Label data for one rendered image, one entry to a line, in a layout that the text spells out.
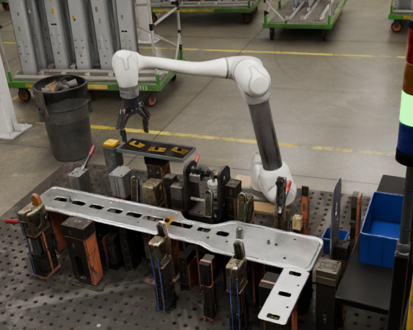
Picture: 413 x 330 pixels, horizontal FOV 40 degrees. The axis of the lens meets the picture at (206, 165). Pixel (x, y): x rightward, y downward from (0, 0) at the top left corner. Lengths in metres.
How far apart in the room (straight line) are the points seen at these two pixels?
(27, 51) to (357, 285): 5.58
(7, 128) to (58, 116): 1.16
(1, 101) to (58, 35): 1.30
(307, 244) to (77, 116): 3.34
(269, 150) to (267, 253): 0.68
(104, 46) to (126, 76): 4.21
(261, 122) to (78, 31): 4.49
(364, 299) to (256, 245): 0.50
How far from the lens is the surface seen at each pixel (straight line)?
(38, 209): 2.63
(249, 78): 2.53
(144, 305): 2.51
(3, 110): 6.18
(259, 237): 2.32
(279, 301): 2.02
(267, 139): 2.72
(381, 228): 2.35
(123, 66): 2.61
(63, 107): 5.15
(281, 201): 2.34
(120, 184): 2.66
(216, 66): 2.70
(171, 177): 2.59
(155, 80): 6.26
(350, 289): 2.05
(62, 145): 5.34
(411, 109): 1.16
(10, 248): 3.07
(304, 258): 2.21
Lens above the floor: 2.35
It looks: 28 degrees down
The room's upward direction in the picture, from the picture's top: 5 degrees counter-clockwise
